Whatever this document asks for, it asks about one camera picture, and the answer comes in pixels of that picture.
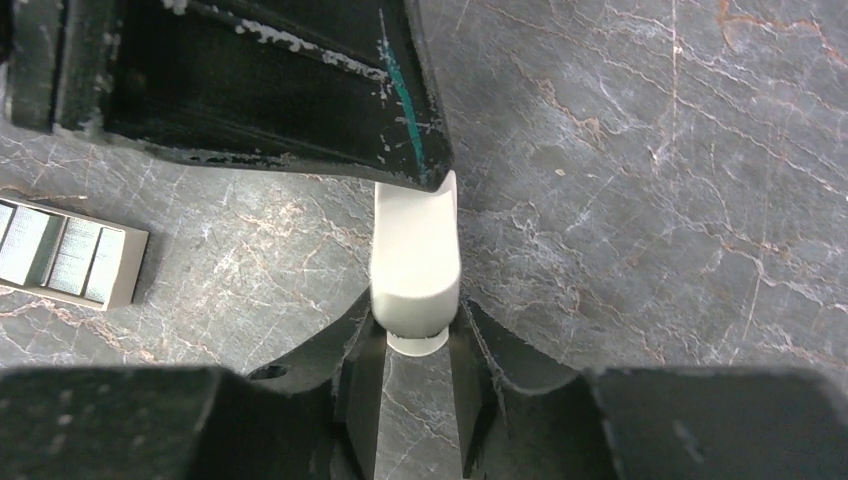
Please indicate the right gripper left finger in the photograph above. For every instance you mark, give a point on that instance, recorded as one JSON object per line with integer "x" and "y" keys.
{"x": 312, "y": 413}

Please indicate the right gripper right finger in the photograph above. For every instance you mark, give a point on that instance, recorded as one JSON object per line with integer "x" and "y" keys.
{"x": 520, "y": 413}

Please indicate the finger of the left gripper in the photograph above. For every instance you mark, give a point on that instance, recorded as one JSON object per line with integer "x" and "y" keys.
{"x": 340, "y": 88}

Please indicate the white plastic hook piece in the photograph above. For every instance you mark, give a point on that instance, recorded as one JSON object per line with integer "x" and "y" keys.
{"x": 415, "y": 266}

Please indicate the staples tray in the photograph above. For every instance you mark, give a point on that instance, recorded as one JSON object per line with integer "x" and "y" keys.
{"x": 68, "y": 257}

